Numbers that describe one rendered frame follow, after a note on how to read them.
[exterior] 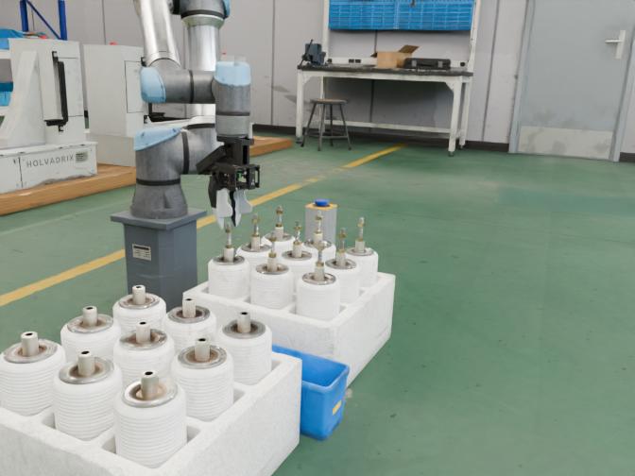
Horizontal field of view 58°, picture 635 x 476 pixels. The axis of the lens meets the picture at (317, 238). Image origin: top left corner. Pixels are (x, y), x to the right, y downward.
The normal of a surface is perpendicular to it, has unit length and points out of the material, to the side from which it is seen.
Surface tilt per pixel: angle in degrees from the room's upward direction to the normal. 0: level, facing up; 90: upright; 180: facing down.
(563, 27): 90
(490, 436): 0
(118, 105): 90
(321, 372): 88
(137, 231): 90
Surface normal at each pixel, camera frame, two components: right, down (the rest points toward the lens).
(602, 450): 0.04, -0.96
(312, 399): -0.44, 0.26
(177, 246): 0.92, 0.14
